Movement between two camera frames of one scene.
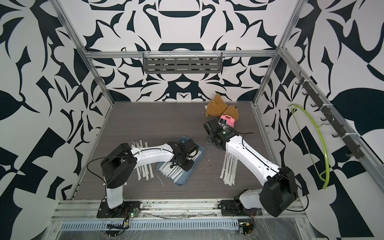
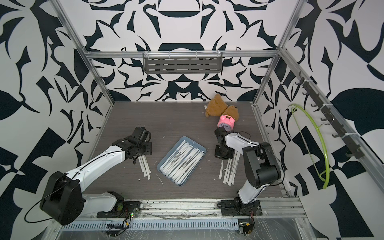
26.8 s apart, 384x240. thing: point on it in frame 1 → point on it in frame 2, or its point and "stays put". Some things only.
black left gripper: (190, 166) → (150, 148)
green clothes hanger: (324, 146) stays put
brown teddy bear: (217, 107) stays put
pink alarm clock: (225, 120) stays put
